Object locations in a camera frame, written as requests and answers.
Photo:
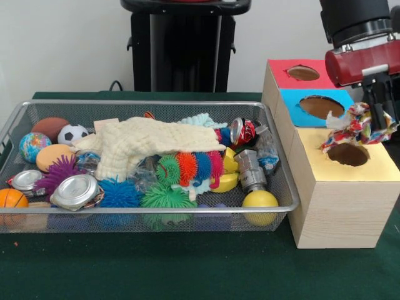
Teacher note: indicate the green spiky ball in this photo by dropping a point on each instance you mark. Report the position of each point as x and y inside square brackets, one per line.
[167, 197]

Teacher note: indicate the globe print ball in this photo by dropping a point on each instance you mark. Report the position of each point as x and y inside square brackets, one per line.
[32, 147]

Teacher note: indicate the yellow ball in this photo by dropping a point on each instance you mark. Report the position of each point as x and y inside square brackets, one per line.
[259, 201]

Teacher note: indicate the white colourful patterned cloth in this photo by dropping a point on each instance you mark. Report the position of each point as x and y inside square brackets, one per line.
[350, 128]

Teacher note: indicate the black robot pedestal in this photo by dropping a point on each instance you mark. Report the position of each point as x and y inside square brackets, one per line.
[187, 47]

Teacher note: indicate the blue spiky ball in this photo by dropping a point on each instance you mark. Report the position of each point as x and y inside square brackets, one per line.
[120, 193]

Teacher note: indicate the cream knitted cloth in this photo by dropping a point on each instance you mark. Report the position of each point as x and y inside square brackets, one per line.
[140, 137]

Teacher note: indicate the purple spiky toy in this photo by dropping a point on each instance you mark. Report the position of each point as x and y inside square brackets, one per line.
[59, 173]

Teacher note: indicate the dark green table cloth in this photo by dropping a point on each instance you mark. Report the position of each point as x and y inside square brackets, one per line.
[156, 265]

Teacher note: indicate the peach foam ball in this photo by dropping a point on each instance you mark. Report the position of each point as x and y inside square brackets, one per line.
[51, 156]

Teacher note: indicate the multicolour spiky caterpillar toy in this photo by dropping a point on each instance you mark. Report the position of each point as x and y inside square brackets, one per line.
[190, 165]

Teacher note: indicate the wooden box with three holes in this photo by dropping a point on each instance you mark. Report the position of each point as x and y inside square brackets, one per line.
[343, 212]

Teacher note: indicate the crushed silver can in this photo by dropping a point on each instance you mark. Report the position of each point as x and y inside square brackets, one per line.
[75, 189]

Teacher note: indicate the small soccer ball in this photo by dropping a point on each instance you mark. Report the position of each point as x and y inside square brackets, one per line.
[72, 134]

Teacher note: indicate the silver mesh bin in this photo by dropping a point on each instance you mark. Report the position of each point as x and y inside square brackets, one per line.
[156, 210]

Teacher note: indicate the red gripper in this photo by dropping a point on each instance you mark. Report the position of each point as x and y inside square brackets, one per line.
[353, 67]

